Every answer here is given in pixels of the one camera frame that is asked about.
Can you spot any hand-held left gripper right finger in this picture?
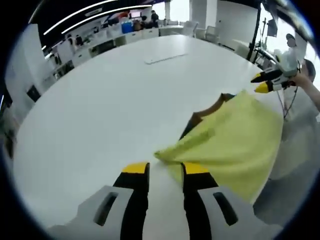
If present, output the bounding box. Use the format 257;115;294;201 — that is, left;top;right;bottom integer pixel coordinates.
180;161;285;240

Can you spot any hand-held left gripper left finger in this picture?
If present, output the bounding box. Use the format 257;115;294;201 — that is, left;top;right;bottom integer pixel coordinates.
47;161;151;240

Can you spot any yellow blue grey garment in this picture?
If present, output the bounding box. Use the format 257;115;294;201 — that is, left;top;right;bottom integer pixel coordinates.
152;89;285;204

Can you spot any person's right hand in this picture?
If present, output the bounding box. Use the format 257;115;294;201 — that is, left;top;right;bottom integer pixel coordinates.
287;72;310;88

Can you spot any small black monitor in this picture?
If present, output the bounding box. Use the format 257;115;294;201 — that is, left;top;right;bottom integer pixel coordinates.
267;18;279;36

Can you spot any white side desk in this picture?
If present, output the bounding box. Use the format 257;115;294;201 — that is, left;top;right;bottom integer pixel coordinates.
232;38;253;60

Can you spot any black tripod stand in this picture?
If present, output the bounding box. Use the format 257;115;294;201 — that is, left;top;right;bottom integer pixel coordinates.
246;6;263;65

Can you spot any person's own body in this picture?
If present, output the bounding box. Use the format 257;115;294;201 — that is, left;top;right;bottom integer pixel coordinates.
271;59;320;181

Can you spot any white mesh office chair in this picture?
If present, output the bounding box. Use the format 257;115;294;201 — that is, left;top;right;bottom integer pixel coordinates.
182;21;199;38
204;26;221;42

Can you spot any white mesh chair back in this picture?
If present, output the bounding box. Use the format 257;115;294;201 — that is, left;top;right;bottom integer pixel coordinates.
252;174;320;227

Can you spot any white square pillar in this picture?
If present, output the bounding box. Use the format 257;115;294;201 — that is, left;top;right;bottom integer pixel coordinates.
188;0;218;36
4;23;47;118

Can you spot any white table socket panel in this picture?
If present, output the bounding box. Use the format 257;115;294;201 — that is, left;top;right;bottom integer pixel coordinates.
144;52;188;65

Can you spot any long white workbench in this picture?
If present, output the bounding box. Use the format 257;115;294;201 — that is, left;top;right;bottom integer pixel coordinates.
44;23;163;78

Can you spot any blue plastic bin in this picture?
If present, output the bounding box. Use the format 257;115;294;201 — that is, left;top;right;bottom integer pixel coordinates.
121;21;133;34

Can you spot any black square panel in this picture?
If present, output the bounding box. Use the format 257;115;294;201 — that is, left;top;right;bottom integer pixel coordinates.
26;84;41;103

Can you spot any white rolling cabinet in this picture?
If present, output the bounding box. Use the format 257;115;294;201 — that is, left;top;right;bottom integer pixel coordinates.
57;42;76;62

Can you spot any curved ceiling light strip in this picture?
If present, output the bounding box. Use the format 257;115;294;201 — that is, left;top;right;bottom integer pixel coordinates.
61;3;153;35
43;0;131;36

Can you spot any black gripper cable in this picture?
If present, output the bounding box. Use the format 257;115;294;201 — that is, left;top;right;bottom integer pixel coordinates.
276;86;299;120

